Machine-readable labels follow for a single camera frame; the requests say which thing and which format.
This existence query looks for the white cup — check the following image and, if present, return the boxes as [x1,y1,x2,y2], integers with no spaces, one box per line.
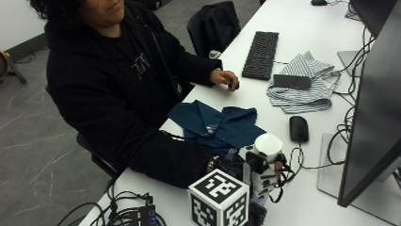
[253,133,285,164]

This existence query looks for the black keyboard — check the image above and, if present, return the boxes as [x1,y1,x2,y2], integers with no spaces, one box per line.
[241,30,281,81]

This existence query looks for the dark blue cloth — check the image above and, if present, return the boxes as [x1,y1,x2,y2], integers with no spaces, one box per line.
[167,100,268,158]

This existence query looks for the white cube of black markers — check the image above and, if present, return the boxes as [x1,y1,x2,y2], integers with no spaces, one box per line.
[187,169,251,226]

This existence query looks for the black phone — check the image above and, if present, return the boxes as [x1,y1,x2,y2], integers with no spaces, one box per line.
[272,73,313,91]

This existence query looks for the silver monitor stand base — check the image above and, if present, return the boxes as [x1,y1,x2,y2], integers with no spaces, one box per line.
[316,133,401,226]

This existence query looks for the black computer mouse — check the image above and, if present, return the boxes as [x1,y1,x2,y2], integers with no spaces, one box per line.
[288,115,311,143]

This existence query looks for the grey striped cloth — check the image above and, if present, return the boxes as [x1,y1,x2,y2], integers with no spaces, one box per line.
[265,50,343,115]

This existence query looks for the large black monitor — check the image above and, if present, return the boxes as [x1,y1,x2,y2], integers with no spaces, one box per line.
[336,0,401,208]

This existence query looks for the person in black hoodie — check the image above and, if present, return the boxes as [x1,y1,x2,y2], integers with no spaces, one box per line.
[28,0,243,190]

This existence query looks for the black hub box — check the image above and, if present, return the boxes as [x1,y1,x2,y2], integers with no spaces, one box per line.
[124,203,159,226]

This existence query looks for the black office chair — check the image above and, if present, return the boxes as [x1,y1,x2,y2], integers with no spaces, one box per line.
[75,132,121,181]

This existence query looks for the wooden stand with black legs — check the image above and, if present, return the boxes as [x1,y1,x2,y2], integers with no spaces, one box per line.
[0,49,28,86]

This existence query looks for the black mouse cable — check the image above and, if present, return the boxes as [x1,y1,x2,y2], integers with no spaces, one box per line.
[287,140,347,170]

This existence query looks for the black monitor cables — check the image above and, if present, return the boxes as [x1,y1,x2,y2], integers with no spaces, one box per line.
[325,26,377,166]

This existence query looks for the bundle of black cables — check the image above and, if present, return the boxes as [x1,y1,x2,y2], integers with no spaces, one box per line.
[56,184,168,226]

